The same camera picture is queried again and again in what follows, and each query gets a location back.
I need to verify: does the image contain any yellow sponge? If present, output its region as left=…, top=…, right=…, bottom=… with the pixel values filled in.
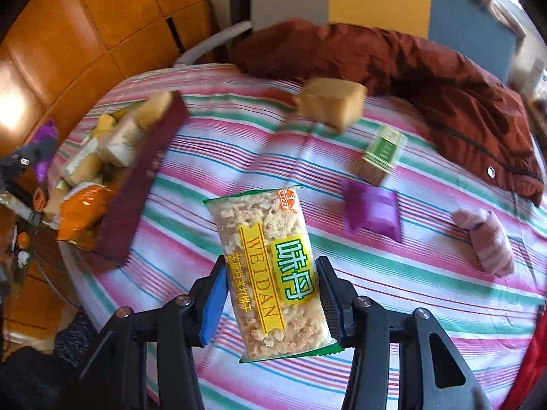
left=134, top=91, right=173, bottom=132
left=294, top=78, right=368, bottom=133

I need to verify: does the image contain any striped pink green tablecloth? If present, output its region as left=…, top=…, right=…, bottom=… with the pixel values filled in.
left=56, top=65, right=546, bottom=407

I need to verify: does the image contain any small green white box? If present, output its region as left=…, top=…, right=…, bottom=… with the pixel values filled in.
left=357, top=125, right=407, bottom=187

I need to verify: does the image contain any red fleece garment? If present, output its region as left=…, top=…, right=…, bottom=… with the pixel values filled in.
left=501, top=304, right=546, bottom=409

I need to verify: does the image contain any maroon jacket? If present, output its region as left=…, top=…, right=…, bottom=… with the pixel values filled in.
left=233, top=18, right=545, bottom=205

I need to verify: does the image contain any orange snack bag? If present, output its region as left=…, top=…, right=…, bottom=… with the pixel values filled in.
left=56, top=181, right=114, bottom=242

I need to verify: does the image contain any pink rolled sock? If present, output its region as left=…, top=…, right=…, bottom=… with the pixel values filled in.
left=452, top=209, right=515, bottom=278

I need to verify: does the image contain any maroon gold storage box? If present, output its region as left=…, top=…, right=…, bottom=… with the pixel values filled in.
left=44, top=92, right=189, bottom=265

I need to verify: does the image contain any grey yellow blue chair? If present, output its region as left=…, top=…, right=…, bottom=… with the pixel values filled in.
left=172, top=0, right=520, bottom=86

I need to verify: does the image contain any white medicine box printed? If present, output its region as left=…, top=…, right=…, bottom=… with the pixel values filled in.
left=96, top=117, right=145, bottom=168

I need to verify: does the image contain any purple snack pouch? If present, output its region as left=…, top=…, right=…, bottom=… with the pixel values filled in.
left=340, top=180, right=402, bottom=243
left=30, top=120, right=58, bottom=184

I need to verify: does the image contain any white foam block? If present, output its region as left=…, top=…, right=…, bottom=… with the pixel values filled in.
left=61, top=138, right=104, bottom=186

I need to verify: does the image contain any cracker packet green yellow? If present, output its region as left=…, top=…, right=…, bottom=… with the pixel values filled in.
left=205, top=185, right=341, bottom=363

